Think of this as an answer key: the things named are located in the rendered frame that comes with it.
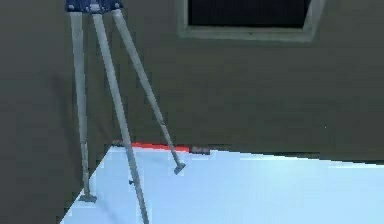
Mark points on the red flat object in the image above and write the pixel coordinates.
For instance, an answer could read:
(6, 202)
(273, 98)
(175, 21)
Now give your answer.
(160, 147)

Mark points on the pale framed window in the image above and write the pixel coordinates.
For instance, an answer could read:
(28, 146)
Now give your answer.
(250, 16)

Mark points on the grey tripod stand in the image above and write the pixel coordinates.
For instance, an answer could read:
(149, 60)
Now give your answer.
(116, 100)

